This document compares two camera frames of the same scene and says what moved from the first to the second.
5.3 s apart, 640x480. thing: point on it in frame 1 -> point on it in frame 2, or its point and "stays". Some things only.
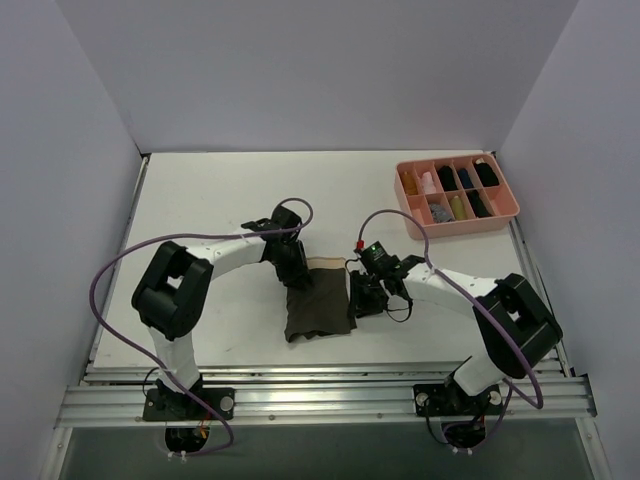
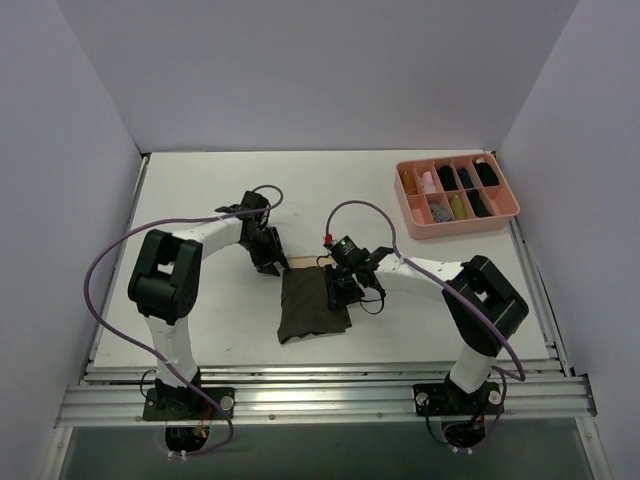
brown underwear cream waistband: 322,307 stays
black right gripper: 367,295 -> 340,283
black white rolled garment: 486,173 stays
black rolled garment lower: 477,204 stays
